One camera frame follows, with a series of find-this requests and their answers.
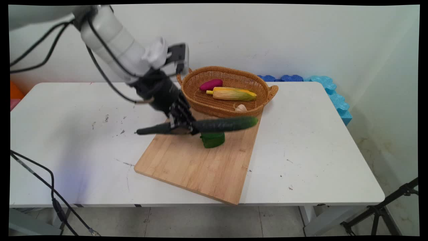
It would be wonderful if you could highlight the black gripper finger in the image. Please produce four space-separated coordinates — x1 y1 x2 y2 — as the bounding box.
167 103 188 135
177 93 200 136

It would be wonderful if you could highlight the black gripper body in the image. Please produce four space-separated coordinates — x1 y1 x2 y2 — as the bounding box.
129 69 184 116

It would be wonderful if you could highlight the long dark green cucumber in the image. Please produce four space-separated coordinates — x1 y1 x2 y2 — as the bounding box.
135 116 259 136

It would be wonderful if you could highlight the woven wicker basket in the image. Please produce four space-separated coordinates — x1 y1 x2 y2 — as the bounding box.
176 65 279 121

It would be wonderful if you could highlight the green bell pepper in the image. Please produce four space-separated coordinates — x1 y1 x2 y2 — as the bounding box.
200 132 225 149

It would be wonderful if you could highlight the purple sweet potato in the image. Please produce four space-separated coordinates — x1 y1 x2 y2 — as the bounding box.
200 79 223 91

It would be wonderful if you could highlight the yellow corn cob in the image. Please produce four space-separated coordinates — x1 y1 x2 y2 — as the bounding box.
206 87 257 102

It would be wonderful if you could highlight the wooden cutting board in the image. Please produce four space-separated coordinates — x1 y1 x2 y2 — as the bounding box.
134 95 263 206

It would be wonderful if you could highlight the orange object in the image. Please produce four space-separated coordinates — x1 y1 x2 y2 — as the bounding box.
10 81 26 100

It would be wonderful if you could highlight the black table leg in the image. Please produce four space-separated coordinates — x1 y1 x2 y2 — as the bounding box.
60 207 75 235

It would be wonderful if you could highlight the light blue foam mat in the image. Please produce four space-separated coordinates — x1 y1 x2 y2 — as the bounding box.
304 76 352 126

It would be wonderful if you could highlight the white table leg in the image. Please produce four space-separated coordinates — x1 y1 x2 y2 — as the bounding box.
299 205 365 237

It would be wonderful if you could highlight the black tripod stand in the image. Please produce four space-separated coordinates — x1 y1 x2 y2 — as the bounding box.
340 177 419 236

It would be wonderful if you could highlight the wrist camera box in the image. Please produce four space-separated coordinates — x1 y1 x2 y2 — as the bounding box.
167 43 190 76

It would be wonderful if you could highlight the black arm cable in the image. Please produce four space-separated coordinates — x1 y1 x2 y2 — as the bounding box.
85 17 155 104
10 20 75 74

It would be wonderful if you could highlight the black floor cable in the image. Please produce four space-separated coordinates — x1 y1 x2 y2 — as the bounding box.
10 150 101 236

